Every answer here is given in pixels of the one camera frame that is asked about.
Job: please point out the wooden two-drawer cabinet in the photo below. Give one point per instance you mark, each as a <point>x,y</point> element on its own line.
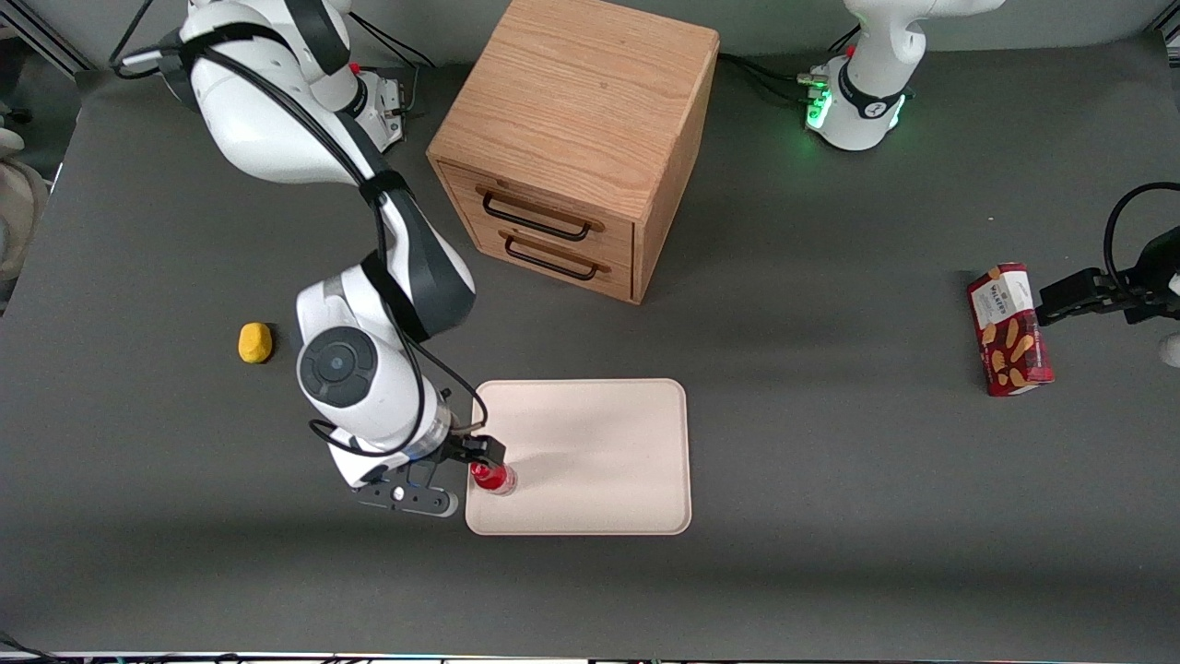
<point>572,101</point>

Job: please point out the red Walkers cookie box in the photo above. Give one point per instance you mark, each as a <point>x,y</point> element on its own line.
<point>1009,332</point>

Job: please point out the yellow lemon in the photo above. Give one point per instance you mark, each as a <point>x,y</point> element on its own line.
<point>254,343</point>

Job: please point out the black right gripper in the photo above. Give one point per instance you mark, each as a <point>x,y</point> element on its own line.
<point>464,451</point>

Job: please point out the red coke bottle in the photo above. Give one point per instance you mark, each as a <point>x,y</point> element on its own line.
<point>499,480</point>

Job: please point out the beige rounded background object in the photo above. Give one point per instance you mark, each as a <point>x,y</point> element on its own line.
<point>20,194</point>

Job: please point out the aluminium frame profile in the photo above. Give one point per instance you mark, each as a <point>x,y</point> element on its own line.
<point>41,35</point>

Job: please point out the beige rectangular plastic tray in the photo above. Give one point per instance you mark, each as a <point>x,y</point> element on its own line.
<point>599,456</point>

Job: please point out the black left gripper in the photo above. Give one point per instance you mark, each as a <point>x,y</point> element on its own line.
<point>1156,273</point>

